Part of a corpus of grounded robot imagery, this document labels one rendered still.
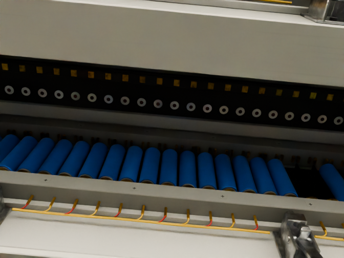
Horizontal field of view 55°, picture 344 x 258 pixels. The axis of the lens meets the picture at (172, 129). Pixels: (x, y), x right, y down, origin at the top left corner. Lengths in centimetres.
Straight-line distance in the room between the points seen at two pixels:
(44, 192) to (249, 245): 19
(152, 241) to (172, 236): 2
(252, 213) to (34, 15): 25
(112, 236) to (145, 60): 15
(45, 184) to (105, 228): 7
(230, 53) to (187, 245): 16
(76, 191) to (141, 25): 16
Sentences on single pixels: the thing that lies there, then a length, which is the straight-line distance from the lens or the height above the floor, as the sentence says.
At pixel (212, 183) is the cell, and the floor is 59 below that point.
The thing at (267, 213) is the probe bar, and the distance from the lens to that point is 32.
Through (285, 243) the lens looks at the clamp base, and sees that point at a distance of 31.
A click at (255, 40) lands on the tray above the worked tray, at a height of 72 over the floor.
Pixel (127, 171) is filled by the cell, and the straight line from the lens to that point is 34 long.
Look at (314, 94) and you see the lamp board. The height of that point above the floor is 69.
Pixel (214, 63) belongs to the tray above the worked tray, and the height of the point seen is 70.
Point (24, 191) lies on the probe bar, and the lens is 33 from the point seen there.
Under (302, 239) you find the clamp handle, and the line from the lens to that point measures 30.
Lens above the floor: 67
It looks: 6 degrees down
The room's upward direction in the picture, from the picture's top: 5 degrees clockwise
